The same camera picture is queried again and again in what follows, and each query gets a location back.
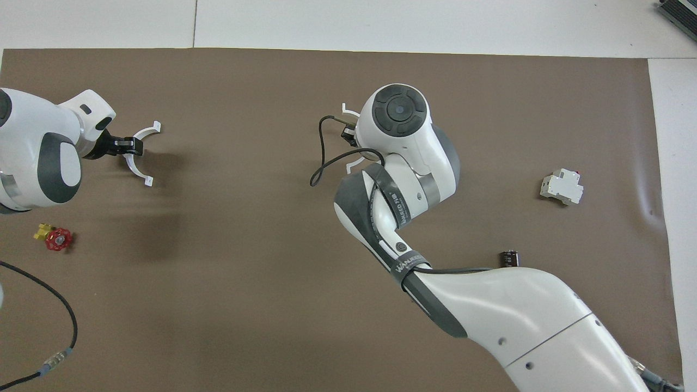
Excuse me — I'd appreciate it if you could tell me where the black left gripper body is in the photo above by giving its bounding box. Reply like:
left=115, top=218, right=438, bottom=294
left=82, top=128, right=119, bottom=161

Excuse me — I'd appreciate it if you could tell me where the white half ring pipe clamp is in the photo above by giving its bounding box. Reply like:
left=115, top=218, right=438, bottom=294
left=122, top=120, right=162, bottom=188
left=341, top=103, right=382, bottom=175

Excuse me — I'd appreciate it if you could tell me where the red yellow valve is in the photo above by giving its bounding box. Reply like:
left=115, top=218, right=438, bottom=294
left=33, top=222, right=73, bottom=252

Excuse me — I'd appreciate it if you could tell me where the brown table mat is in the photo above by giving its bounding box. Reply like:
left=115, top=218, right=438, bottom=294
left=0, top=48, right=684, bottom=392

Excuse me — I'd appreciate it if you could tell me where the white circuit breaker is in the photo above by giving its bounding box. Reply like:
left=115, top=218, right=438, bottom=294
left=539, top=168, right=585, bottom=206

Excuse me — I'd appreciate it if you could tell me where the grey finned metal device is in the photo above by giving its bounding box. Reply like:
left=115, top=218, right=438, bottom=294
left=656, top=0, right=697, bottom=42

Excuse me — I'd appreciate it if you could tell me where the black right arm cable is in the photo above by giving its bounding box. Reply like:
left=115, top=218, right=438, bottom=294
left=309, top=114, right=684, bottom=392

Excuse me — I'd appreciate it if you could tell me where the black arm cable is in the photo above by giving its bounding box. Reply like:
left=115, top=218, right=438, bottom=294
left=309, top=114, right=684, bottom=392
left=0, top=260, right=78, bottom=391

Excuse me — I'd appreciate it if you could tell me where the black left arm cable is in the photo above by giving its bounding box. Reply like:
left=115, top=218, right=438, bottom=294
left=0, top=260, right=78, bottom=391

